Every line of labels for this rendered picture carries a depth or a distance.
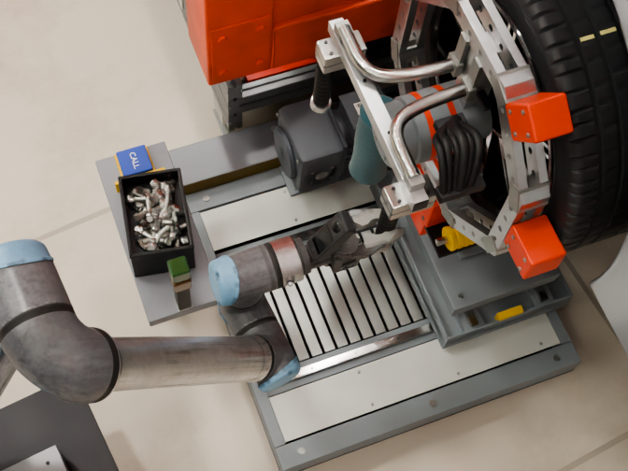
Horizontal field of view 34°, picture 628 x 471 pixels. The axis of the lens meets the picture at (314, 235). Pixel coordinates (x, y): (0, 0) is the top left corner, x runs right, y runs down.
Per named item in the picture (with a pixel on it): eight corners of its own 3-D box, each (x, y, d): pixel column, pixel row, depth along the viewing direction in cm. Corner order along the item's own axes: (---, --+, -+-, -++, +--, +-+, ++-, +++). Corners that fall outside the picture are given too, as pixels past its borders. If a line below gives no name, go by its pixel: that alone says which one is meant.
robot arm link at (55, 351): (64, 382, 142) (318, 367, 199) (33, 306, 146) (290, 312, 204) (12, 423, 146) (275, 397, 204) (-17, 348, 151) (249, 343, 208)
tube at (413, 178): (506, 163, 188) (520, 133, 179) (409, 193, 184) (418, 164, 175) (465, 86, 195) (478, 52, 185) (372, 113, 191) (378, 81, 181)
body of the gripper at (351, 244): (347, 232, 204) (290, 250, 202) (350, 213, 197) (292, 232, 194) (361, 265, 202) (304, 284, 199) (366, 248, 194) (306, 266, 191)
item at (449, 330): (563, 307, 274) (575, 293, 266) (441, 350, 267) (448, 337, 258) (485, 152, 293) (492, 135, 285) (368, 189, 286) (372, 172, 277)
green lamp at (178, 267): (192, 278, 213) (191, 271, 209) (173, 284, 212) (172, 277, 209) (185, 262, 215) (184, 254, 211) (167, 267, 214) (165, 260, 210)
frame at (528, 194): (504, 278, 222) (578, 152, 173) (477, 288, 221) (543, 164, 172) (406, 78, 243) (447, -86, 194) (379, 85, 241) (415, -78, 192)
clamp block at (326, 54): (365, 63, 205) (368, 47, 200) (322, 75, 203) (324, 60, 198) (355, 43, 207) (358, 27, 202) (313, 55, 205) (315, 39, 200)
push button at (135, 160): (153, 173, 241) (152, 168, 239) (124, 181, 240) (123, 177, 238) (145, 148, 244) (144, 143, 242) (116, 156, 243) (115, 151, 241)
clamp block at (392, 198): (434, 207, 192) (438, 193, 187) (389, 221, 190) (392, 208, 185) (422, 184, 194) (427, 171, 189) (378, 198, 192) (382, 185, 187)
